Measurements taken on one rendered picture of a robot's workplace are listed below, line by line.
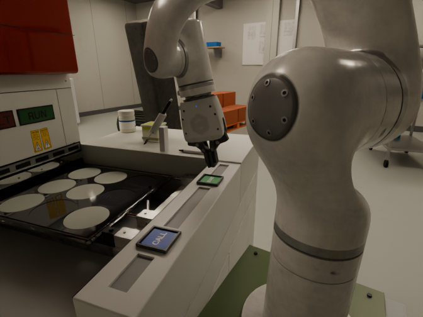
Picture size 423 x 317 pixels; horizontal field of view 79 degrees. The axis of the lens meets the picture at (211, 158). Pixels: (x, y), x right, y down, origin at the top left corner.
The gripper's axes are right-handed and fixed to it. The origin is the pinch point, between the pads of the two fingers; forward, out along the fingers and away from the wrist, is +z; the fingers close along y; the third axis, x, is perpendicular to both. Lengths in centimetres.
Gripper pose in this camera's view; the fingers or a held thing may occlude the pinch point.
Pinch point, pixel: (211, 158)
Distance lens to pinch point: 65.2
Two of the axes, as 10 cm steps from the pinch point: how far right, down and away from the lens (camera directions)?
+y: 9.2, -0.9, -3.7
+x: 3.3, -3.1, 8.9
